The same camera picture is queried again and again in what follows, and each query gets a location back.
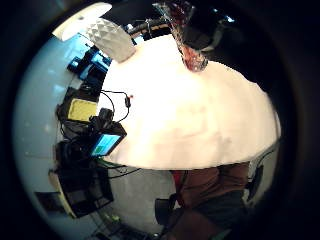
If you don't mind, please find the yellow sponge pad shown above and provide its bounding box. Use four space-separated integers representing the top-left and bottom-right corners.
68 98 98 123

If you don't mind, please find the black cable with inline box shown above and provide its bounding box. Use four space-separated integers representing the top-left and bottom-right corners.
99 89 133 124

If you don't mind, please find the the person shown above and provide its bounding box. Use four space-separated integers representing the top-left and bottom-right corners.
164 162 252 240

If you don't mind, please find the small monitor with lit screen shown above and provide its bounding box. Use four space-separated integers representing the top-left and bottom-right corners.
89 128 128 158

